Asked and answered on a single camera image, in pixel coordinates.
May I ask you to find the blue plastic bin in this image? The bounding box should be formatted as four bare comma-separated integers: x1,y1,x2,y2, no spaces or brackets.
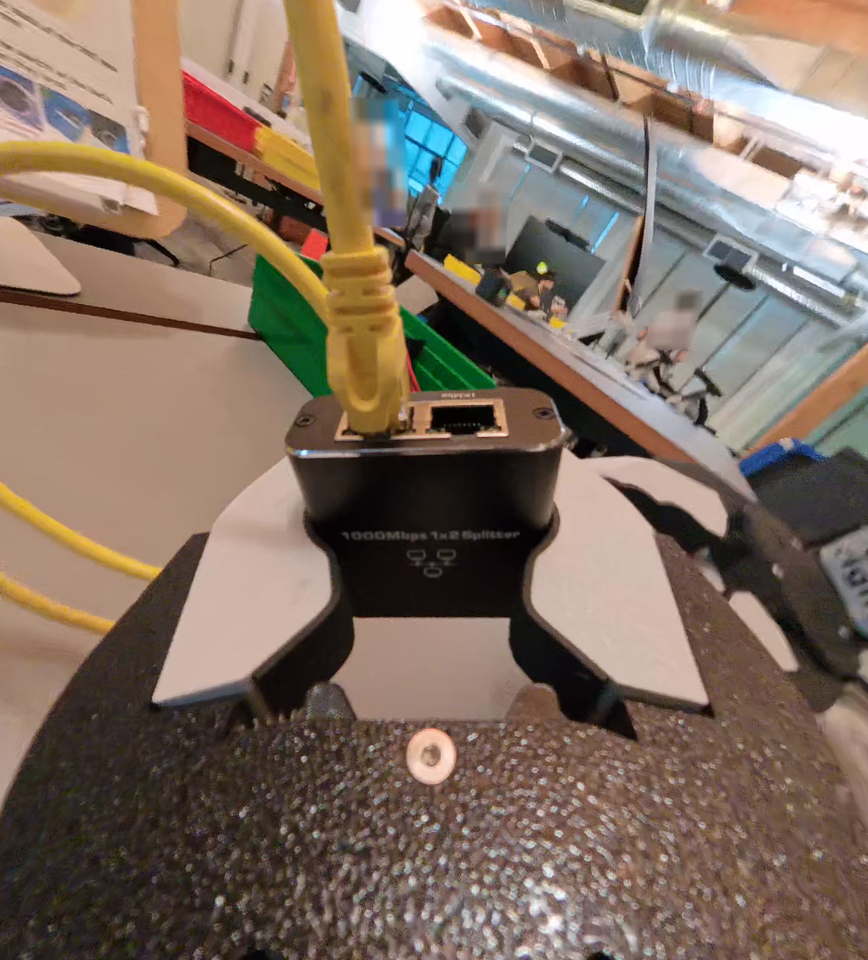
739,438,822,478

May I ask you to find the red plastic bin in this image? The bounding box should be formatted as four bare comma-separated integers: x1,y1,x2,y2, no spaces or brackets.
182,68,265,151

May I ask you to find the yellow ethernet cable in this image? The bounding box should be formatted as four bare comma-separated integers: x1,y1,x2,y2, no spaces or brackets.
0,0,409,639

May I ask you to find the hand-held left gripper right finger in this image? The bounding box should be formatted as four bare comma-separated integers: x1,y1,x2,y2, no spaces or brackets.
512,473,709,724

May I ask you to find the printed instruction sheet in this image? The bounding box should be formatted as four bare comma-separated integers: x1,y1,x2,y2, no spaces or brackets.
0,0,157,219

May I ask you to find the yellow plastic bin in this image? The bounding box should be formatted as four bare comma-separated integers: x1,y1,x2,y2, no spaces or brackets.
254,128,322,193

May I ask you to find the silver ventilation duct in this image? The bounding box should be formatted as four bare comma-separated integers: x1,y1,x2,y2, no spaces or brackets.
404,30,868,301

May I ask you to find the black monitor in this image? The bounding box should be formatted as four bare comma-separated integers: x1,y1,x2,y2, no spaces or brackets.
502,215,607,309

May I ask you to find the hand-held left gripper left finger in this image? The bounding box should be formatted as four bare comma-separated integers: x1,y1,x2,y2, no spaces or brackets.
152,458,357,718

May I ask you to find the green plastic bin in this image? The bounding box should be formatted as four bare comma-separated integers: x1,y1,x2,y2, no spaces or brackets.
247,252,498,394

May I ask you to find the black ethernet splitter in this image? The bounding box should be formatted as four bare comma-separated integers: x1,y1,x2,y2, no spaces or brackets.
284,387,570,616

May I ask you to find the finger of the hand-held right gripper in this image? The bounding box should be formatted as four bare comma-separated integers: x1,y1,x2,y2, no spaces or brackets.
584,455,795,601

